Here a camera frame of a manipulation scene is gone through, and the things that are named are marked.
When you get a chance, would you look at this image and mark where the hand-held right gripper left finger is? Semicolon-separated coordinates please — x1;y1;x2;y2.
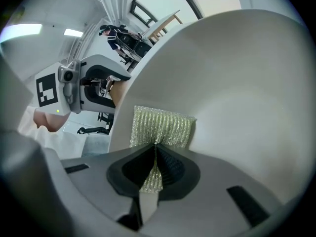
60;143;157;232

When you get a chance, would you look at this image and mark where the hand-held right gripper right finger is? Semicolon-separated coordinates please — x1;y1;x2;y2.
138;143;298;237

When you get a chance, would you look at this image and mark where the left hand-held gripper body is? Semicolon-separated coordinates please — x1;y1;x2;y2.
34;58;83;115

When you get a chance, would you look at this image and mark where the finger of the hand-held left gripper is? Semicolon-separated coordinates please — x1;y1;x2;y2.
80;54;132;81
80;84;117;114

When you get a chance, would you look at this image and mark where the silver-green mesh scrubber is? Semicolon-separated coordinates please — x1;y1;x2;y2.
129;105;198;194

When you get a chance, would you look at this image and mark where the white pan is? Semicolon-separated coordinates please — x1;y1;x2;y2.
108;8;315;205

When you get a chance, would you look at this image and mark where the person's left forearm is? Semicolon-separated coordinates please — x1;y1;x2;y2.
33;108;71;133

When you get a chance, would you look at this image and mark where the black office chair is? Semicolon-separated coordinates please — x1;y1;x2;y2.
77;112;115;135

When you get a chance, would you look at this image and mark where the person's white clothing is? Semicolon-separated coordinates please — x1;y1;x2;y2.
17;104;87;159

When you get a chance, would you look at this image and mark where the small rectangular ceiling light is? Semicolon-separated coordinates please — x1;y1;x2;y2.
63;28;84;38

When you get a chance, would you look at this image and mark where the large rectangular ceiling light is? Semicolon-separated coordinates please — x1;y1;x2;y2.
0;23;43;43

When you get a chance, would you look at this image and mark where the light wooden table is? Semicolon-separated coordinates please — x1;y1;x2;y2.
145;9;184;43

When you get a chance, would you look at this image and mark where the black-framed window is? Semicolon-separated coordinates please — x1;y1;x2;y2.
130;0;235;25

